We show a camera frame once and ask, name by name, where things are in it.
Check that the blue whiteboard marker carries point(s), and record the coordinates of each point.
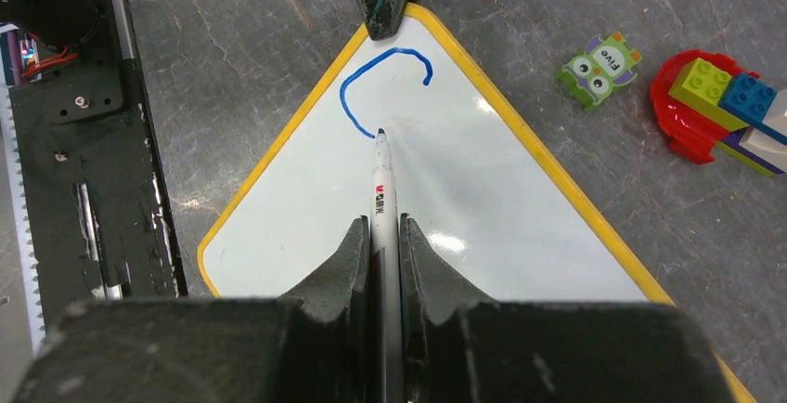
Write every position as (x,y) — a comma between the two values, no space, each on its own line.
(389,375)

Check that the green owl toy block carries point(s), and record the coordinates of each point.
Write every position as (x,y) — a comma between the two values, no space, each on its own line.
(604,67)

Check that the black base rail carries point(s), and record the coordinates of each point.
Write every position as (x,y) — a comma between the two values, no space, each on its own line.
(93,218)

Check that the blue toy brick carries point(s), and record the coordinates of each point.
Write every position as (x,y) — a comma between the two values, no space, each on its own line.
(747,98)

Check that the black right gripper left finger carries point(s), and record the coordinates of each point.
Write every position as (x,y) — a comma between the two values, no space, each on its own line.
(307,345)

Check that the white toy brick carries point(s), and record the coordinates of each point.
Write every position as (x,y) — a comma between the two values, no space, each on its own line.
(767,139)

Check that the red toy boat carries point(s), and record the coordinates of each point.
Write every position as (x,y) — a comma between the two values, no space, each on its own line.
(689,133)

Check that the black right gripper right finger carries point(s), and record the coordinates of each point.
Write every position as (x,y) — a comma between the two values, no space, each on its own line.
(461,345)

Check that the yellow framed whiteboard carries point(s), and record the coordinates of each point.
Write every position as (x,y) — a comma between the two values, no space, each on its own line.
(415,119)

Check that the lime green toy brick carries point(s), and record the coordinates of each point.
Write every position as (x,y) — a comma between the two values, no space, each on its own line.
(700,85)

